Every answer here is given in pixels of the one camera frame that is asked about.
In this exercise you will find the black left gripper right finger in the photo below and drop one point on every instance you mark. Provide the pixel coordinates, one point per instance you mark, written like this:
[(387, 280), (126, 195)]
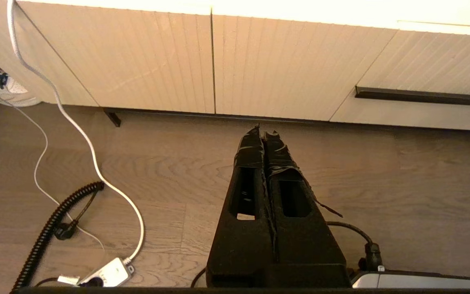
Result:
[(308, 253)]

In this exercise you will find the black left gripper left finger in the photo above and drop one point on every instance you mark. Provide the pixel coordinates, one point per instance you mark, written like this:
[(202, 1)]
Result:
[(241, 253)]

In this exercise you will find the white ribbed drawer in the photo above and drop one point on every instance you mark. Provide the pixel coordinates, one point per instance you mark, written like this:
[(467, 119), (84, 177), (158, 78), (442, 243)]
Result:
[(422, 61)]

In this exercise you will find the white robot base panel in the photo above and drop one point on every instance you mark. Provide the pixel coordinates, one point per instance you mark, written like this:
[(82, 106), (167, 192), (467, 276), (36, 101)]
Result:
[(422, 281)]

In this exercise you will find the white low cabinet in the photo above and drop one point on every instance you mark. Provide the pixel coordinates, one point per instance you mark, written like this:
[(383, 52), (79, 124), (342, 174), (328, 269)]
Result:
[(300, 6)]

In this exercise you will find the white power strip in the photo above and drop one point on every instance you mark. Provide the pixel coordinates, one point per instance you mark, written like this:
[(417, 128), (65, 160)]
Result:
[(110, 272)]

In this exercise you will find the small white charger plug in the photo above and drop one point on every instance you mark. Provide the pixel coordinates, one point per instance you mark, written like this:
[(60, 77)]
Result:
[(68, 280)]

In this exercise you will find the white ribbed cabinet door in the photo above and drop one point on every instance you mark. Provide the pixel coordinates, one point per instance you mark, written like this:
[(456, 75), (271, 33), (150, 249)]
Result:
[(292, 69), (137, 61)]

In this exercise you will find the white sneaker dark laces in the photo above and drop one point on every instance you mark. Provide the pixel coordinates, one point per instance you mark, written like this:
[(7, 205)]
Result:
[(10, 92)]

